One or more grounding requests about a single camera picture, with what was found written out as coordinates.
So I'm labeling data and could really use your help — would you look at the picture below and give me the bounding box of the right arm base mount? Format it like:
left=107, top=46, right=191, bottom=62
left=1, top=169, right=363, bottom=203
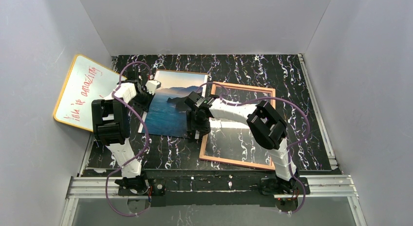
left=258, top=177, right=311, bottom=209

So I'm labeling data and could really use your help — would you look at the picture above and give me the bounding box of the pink wooden picture frame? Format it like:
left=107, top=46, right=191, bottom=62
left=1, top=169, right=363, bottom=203
left=199, top=81, right=277, bottom=171

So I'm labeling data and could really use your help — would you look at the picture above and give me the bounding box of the yellow-framed whiteboard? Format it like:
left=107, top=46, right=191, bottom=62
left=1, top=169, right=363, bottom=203
left=53, top=55, right=119, bottom=132

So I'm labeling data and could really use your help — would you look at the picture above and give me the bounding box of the aluminium rail front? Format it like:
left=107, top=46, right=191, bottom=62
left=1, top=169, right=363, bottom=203
left=61, top=170, right=366, bottom=226

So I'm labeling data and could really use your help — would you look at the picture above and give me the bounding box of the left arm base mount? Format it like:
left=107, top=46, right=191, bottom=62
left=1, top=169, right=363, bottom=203
left=114, top=176, right=166, bottom=196

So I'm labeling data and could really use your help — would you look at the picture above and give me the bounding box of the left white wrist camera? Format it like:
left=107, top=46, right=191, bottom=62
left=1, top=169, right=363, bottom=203
left=145, top=80, right=161, bottom=95

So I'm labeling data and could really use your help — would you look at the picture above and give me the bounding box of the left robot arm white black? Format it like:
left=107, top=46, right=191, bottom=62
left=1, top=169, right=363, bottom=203
left=91, top=76, right=161, bottom=179

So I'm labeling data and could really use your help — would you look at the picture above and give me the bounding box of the seascape photo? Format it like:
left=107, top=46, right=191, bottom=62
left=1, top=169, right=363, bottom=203
left=142, top=69, right=208, bottom=138

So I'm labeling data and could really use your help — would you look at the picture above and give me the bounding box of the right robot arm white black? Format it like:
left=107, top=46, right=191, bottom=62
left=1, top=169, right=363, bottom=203
left=184, top=92, right=297, bottom=181

